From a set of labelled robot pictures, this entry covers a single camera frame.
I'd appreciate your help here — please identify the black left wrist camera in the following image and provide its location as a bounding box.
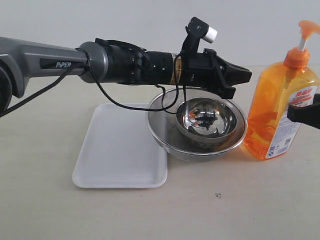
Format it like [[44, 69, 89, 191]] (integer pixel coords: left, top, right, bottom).
[[181, 16, 218, 53]]

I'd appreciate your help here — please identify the large steel mesh colander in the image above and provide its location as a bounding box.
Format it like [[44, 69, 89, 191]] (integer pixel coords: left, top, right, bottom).
[[146, 87, 248, 163]]

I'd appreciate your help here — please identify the small shiny steel bowl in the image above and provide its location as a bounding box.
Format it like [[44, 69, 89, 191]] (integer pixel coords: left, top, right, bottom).
[[175, 97, 238, 148]]

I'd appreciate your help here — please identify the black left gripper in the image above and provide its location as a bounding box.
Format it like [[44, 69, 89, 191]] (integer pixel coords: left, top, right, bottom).
[[172, 48, 252, 99]]

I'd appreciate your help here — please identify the white rectangular plastic tray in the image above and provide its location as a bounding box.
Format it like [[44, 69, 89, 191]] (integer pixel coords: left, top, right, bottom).
[[72, 103, 168, 189]]

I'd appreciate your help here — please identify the orange pump soap bottle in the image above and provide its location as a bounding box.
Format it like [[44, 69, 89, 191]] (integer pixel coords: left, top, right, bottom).
[[243, 20, 320, 160]]

